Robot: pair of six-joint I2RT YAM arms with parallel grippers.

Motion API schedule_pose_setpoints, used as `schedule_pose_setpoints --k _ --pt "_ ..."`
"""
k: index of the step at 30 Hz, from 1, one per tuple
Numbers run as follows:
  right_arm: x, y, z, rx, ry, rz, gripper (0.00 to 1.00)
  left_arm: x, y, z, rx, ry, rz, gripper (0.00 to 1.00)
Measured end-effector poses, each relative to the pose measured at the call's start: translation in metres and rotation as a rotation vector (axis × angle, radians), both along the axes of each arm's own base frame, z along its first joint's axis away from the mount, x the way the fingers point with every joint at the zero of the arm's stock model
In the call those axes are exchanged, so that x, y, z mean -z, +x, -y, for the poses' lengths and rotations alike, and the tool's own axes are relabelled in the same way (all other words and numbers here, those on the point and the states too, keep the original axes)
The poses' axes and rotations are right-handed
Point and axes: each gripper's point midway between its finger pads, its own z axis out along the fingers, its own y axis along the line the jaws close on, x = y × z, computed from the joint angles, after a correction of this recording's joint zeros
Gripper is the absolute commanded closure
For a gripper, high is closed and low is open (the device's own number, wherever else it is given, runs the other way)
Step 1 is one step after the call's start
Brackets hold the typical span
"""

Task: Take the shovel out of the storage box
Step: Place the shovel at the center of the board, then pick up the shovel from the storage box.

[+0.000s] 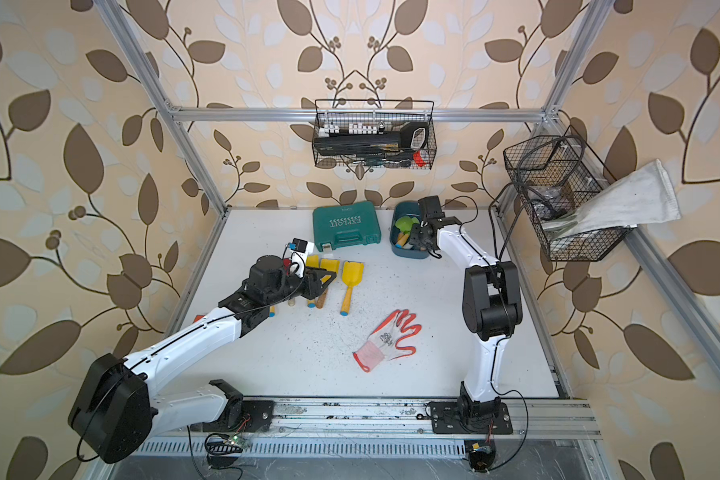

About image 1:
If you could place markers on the red white work glove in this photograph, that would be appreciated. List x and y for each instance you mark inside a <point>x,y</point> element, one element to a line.
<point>386,341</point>

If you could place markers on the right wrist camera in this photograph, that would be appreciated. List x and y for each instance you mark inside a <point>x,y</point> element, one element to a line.
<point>430,209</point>

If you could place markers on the yellow shovel wooden handle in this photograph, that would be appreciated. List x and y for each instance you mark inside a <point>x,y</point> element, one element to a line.
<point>331,266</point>

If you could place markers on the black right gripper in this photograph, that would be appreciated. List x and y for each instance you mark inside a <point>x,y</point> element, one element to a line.
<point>414,238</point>

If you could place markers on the black wire basket back wall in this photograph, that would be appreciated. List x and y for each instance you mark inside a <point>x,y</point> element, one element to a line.
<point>365,116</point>

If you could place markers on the blue plastic storage box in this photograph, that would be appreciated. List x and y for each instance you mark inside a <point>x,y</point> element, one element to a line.
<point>405,209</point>

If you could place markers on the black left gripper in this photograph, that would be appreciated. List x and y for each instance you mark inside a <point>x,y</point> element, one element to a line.
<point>314,282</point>

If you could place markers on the black wire basket right wall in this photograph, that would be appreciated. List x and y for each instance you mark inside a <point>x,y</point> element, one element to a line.
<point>552,181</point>

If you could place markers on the black handsaw in basket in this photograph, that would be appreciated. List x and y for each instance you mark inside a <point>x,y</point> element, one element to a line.
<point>406,138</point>

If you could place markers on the green trowel wooden handle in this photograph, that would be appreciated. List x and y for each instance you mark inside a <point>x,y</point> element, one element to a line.
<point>405,226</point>

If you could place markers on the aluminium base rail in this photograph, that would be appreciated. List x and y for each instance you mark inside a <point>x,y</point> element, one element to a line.
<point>325,427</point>

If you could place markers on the black wire basket wall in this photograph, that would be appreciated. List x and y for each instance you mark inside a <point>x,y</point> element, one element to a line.
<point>552,181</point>
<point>365,116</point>

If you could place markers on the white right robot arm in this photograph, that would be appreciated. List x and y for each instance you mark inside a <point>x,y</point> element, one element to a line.
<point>491,308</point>

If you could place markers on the green plastic tool case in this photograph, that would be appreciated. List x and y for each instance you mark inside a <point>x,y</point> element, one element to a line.
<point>345,226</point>

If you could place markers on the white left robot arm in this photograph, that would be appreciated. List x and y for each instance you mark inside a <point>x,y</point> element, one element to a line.
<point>120,404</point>

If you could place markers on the grey cloth bag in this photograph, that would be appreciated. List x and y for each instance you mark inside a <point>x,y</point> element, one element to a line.
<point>646,196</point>

